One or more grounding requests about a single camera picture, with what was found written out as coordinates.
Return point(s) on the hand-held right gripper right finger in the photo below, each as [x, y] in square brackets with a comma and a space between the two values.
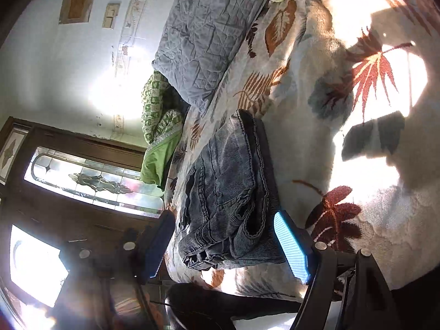
[292, 244]

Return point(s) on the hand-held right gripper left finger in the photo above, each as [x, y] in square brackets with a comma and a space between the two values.
[156, 244]

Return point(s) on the blue-grey denim pants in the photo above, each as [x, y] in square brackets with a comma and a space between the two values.
[223, 196]

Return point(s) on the stained glass window pane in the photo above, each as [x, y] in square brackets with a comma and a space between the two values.
[92, 182]

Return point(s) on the leaf printed blanket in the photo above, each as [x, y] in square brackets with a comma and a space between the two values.
[309, 127]

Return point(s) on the green patterned blanket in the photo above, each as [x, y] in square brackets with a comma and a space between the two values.
[156, 123]

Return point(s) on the plain bright glass pane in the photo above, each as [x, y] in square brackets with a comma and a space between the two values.
[34, 268]

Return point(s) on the grey quilted pillow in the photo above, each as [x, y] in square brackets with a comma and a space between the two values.
[209, 34]

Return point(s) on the brown wooden window frame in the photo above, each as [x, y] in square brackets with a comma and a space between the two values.
[44, 137]

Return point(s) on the beige wall switch plate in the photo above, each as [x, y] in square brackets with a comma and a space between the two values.
[110, 15]

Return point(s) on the brown framed wall panel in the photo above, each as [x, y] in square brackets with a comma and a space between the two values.
[79, 1]

